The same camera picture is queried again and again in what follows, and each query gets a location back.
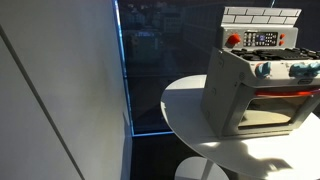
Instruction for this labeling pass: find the grey toy stove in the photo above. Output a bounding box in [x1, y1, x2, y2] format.
[200, 6, 320, 140]

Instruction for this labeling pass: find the large red stove knob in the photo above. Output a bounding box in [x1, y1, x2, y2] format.
[225, 33, 242, 48]

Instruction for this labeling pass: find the blue stove burner knob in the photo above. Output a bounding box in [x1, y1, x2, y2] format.
[254, 61, 273, 80]
[288, 62, 310, 79]
[308, 61, 320, 77]

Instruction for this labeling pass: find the black stove control display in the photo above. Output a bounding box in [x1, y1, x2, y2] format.
[243, 31, 279, 48]

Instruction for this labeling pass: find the black stove burner grate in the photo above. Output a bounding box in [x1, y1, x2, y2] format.
[230, 47, 320, 62]

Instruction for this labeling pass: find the grey oven door with window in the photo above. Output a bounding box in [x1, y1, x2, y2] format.
[222, 83, 320, 137]

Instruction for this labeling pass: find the round white table base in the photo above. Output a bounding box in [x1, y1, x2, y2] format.
[174, 156, 230, 180]

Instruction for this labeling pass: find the blue lit window frame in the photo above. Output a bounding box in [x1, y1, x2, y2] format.
[112, 0, 175, 138]

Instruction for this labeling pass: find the white table post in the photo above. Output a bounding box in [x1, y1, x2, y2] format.
[200, 159, 215, 180]

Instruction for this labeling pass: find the red oven door handle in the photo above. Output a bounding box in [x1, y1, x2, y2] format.
[254, 87, 320, 99]

